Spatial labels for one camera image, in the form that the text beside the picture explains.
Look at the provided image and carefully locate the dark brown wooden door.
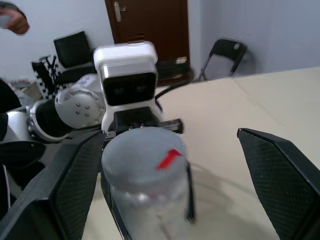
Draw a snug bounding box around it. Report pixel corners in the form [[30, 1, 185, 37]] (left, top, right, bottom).
[[104, 0, 191, 81]]

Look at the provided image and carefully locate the person's bare hand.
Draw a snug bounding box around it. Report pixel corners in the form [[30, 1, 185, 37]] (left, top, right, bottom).
[[0, 10, 31, 36]]

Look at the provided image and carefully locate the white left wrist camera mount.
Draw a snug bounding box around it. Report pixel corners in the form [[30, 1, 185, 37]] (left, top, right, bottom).
[[93, 41, 164, 133]]

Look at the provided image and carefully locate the black rounded robot shell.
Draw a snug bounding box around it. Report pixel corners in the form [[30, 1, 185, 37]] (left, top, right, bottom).
[[0, 140, 47, 174]]

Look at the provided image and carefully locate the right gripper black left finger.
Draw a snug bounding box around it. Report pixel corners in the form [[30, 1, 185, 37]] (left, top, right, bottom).
[[0, 130, 105, 240]]

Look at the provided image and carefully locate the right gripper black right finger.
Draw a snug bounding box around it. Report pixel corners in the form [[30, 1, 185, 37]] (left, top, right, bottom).
[[236, 127, 320, 240]]

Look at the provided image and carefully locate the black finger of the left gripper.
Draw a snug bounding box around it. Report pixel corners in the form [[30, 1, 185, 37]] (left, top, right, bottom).
[[99, 171, 133, 240], [184, 161, 198, 224]]

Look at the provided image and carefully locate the black office chair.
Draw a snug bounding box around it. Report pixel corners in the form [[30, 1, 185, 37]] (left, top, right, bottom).
[[53, 30, 99, 87]]

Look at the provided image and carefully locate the pile of cardboard clutter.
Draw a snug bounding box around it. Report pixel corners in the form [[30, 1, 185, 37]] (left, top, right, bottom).
[[9, 77, 43, 101]]

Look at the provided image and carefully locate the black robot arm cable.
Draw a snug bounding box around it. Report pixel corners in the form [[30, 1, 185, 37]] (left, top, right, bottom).
[[154, 80, 195, 111]]

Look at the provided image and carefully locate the clear plastic jar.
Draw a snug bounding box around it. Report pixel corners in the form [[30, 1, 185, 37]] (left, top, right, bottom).
[[109, 184, 194, 240]]

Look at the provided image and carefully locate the black folding chair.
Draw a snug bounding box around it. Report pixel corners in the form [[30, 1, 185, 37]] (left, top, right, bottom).
[[198, 37, 249, 82]]

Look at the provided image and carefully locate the silver door handle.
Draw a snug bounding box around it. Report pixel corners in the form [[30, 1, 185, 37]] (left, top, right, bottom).
[[113, 0, 127, 23]]

